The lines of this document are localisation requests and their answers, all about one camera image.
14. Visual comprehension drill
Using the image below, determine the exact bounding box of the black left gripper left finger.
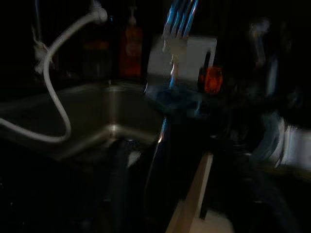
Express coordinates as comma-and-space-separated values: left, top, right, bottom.
106, 138, 137, 233

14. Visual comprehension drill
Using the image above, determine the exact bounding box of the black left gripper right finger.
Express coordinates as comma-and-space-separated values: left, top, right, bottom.
232, 166, 302, 233

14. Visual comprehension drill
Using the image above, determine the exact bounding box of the silver fork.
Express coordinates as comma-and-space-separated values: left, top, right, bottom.
143, 0, 203, 210

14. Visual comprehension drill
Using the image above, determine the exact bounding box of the stainless steel sink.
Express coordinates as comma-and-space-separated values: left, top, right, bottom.
0, 79, 166, 161

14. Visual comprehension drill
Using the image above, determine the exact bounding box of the dark glass bottle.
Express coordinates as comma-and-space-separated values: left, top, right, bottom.
81, 17, 115, 78

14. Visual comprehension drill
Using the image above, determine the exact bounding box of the orange soap pump bottle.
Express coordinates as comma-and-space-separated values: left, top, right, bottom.
119, 7, 143, 77

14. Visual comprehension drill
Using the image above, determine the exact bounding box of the red orange jar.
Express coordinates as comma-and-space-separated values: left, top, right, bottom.
198, 66, 224, 95

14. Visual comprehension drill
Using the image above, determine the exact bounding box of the white box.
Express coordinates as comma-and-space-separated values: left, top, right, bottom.
148, 35, 218, 82

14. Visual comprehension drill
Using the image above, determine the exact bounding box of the white hose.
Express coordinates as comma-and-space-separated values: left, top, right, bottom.
0, 6, 108, 144

